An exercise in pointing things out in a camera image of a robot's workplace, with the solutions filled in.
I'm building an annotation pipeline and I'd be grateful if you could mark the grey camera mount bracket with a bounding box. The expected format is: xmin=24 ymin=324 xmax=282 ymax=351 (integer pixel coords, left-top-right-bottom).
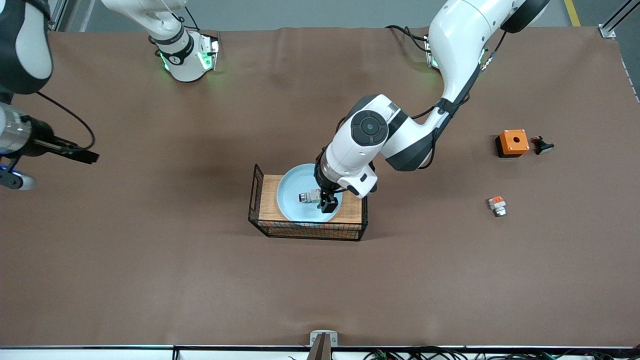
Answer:
xmin=309 ymin=330 xmax=339 ymax=360

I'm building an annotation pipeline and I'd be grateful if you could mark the wooden board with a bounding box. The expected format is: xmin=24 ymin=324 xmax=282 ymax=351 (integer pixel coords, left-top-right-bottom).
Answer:
xmin=258 ymin=174 xmax=363 ymax=224

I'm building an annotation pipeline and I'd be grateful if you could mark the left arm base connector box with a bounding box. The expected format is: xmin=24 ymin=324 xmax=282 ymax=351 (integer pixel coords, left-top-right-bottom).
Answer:
xmin=424 ymin=34 xmax=442 ymax=69

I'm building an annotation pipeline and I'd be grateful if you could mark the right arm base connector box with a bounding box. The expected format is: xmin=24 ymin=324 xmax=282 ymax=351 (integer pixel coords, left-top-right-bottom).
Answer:
xmin=197 ymin=32 xmax=220 ymax=71

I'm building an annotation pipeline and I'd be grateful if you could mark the brown table cover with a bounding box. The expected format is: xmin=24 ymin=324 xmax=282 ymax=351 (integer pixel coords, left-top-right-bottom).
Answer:
xmin=0 ymin=25 xmax=640 ymax=349

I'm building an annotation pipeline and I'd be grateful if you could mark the light blue round plate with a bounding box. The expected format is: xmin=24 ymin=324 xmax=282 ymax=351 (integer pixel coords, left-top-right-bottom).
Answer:
xmin=276 ymin=163 xmax=344 ymax=223

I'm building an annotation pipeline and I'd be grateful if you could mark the orange button enclosure box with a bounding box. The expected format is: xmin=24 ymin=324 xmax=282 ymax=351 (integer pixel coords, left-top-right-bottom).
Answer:
xmin=495 ymin=129 xmax=530 ymax=159

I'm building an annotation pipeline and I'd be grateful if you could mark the white table edge rail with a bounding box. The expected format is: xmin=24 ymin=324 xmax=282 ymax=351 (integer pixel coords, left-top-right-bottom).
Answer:
xmin=0 ymin=344 xmax=640 ymax=360

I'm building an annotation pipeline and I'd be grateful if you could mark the black wire basket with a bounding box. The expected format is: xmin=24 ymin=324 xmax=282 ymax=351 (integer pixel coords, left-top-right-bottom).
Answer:
xmin=248 ymin=163 xmax=369 ymax=242

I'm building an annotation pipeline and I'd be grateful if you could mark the grey green button switch module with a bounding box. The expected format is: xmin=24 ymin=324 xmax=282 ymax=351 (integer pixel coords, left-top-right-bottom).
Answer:
xmin=298 ymin=189 xmax=327 ymax=205

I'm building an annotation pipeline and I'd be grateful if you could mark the black cable bundle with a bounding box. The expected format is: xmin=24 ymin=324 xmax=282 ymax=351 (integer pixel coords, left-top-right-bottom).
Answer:
xmin=362 ymin=346 xmax=640 ymax=360

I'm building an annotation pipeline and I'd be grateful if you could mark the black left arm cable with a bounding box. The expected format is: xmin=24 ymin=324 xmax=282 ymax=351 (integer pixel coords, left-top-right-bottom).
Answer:
xmin=412 ymin=30 xmax=507 ymax=122

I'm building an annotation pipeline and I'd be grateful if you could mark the black push button head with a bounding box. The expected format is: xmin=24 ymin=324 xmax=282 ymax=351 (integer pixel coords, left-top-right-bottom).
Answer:
xmin=530 ymin=135 xmax=555 ymax=156

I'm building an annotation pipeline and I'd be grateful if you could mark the black base cable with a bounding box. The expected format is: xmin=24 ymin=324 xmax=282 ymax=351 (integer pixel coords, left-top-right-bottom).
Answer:
xmin=385 ymin=24 xmax=432 ymax=54

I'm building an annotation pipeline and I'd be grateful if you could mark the aluminium frame profile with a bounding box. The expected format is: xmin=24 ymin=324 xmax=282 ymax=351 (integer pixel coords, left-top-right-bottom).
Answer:
xmin=599 ymin=0 xmax=640 ymax=40
xmin=49 ymin=0 xmax=71 ymax=32

